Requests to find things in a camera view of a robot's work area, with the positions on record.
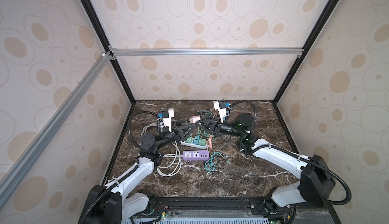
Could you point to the pink charger plug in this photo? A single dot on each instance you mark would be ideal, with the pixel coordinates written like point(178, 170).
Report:
point(194, 119)

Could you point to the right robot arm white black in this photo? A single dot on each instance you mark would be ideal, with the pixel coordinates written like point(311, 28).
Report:
point(317, 184)

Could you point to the diagonal aluminium rail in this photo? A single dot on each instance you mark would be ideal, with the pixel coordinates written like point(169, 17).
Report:
point(32, 153)

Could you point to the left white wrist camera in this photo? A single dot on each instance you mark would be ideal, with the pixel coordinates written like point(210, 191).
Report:
point(164, 119)

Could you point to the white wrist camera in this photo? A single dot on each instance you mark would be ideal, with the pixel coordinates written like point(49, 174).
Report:
point(164, 119)
point(223, 109)

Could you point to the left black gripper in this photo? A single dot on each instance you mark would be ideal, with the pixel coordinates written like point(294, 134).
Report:
point(181, 132)

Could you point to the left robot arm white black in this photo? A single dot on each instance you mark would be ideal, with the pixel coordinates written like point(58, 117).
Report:
point(111, 203)

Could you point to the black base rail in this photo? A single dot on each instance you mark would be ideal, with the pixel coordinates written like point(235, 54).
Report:
point(231, 210)

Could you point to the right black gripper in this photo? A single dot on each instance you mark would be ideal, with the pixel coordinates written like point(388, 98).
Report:
point(212, 124)

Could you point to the purple power strip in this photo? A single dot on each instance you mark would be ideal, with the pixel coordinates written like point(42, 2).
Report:
point(201, 155)

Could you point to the teal charger plug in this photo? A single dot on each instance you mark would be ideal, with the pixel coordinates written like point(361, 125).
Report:
point(196, 140)

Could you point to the horizontal aluminium rail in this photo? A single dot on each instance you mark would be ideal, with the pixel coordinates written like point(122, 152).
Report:
point(207, 52)

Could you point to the white blue power strip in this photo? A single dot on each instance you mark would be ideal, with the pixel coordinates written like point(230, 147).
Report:
point(193, 145)

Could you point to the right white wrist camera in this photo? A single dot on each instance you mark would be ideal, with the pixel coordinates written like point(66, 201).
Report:
point(223, 109)

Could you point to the darker green charger plug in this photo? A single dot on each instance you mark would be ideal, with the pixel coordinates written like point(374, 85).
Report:
point(202, 142)

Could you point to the light green charger plug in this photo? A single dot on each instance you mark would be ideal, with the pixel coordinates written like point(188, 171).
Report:
point(189, 140)

